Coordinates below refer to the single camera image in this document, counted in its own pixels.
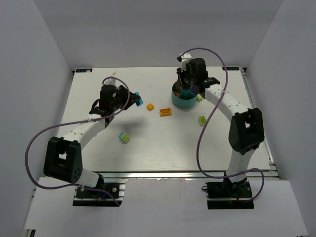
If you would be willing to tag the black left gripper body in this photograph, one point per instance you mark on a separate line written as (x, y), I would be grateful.
(126, 96)

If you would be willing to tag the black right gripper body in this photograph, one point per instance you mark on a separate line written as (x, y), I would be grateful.
(185, 82)

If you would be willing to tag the blue lego brick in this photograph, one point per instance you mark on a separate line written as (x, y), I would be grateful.
(139, 102)

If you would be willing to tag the purple orange lego stack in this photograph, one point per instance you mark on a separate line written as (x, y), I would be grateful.
(193, 91)

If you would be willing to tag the lime green lego brick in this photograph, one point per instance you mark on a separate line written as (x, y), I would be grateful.
(124, 137)

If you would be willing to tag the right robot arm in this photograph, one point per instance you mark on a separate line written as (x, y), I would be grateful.
(246, 131)

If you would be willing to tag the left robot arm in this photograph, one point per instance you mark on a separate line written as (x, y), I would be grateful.
(63, 160)

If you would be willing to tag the small yellow lego brick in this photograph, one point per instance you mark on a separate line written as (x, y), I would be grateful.
(150, 107)

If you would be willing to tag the teal round divided container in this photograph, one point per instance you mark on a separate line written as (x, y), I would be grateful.
(182, 98)

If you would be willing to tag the small lime lego by container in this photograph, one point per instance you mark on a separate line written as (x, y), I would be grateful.
(199, 98)

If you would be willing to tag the long orange yellow lego brick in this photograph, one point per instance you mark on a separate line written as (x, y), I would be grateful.
(165, 112)

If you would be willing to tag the dark blue table label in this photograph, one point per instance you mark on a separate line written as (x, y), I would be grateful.
(231, 68)
(84, 70)

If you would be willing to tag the lime lego brick on table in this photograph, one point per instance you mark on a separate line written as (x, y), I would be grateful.
(202, 120)

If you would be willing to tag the left dark blue table label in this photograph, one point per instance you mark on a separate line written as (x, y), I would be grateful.
(84, 70)

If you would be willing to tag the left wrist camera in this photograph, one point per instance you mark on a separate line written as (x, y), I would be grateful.
(110, 81)

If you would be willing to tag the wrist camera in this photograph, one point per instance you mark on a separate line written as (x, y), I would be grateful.
(110, 81)
(184, 58)

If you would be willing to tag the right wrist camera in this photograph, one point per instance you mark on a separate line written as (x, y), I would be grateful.
(184, 58)

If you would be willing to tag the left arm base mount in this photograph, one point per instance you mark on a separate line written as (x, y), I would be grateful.
(87, 198)

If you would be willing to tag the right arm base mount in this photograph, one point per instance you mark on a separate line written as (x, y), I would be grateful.
(222, 196)

